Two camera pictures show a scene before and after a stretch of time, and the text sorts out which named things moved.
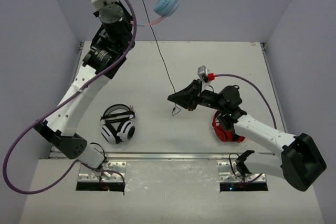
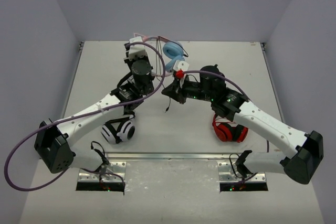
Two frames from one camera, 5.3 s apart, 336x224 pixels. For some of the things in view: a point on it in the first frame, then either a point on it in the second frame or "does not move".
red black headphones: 224,133 does not move
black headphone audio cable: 176,108 to 158,63
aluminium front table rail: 162,156 does not move
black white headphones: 117,124 does not move
